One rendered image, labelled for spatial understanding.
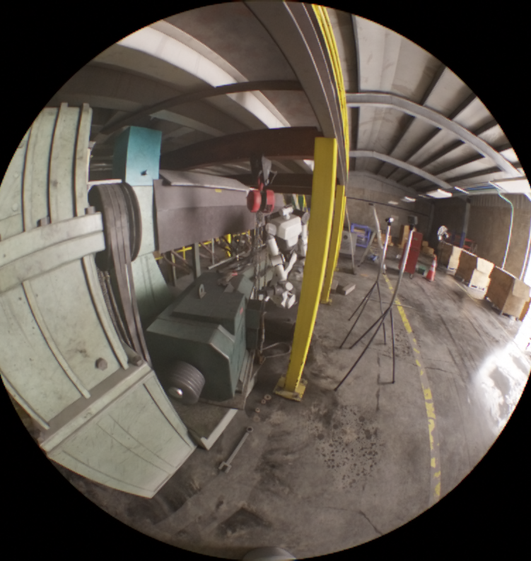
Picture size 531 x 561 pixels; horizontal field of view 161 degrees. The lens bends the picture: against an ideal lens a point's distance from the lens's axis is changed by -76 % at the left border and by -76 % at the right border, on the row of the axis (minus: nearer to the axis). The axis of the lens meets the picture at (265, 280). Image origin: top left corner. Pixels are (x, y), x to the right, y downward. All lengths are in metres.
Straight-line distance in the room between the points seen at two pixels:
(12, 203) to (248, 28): 0.86
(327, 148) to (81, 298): 1.06
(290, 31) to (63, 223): 0.59
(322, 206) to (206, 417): 1.25
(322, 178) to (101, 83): 1.12
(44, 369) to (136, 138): 1.15
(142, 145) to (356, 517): 2.48
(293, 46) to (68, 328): 0.82
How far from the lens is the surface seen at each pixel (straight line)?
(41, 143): 0.62
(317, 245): 0.93
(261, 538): 1.36
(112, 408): 0.71
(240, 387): 1.13
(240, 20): 0.87
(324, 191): 0.91
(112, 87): 1.07
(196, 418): 1.18
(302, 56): 0.51
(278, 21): 0.44
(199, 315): 0.84
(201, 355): 0.80
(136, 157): 1.25
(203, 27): 0.91
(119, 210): 0.58
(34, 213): 0.55
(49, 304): 0.57
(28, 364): 0.64
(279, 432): 1.43
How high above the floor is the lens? 1.33
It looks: 23 degrees down
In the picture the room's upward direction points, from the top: 3 degrees clockwise
